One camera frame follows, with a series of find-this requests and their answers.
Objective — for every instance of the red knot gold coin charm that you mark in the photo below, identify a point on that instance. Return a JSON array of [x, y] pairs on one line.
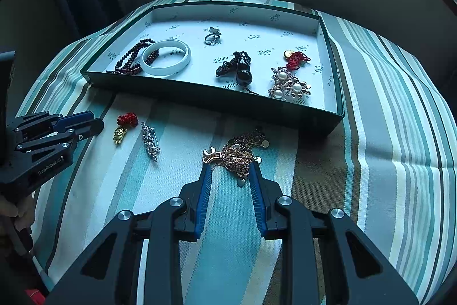
[[296, 60]]

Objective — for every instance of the silver rhinestone brooch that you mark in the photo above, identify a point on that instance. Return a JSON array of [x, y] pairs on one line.
[[148, 140]]

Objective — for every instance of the red knot gold figure charm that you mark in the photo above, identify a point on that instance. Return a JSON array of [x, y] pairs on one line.
[[127, 119]]

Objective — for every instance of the dark green printed-lining tray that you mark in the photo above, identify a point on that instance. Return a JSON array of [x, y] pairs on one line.
[[260, 58]]

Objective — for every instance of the red cloth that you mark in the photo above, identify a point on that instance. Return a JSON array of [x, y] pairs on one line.
[[35, 296]]

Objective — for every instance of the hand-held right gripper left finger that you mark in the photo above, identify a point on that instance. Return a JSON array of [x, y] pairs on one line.
[[203, 198]]

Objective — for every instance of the person's left hand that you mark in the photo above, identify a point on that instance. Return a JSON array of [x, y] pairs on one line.
[[21, 215]]

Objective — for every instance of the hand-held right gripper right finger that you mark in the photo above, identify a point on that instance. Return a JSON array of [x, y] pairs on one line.
[[257, 198]]

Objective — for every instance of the teal striped tablecloth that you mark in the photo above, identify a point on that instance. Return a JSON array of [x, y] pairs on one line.
[[375, 112]]

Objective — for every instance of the black knot gourd pendant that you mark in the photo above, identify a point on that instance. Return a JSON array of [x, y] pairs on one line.
[[244, 74]]

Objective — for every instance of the white jade bangle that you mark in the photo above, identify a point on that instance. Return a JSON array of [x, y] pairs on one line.
[[185, 58]]

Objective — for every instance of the pearl flower brooch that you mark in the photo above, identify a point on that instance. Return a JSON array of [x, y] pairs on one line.
[[285, 83]]

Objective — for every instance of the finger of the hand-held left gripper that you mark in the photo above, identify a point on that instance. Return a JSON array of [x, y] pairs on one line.
[[76, 119], [89, 129]]

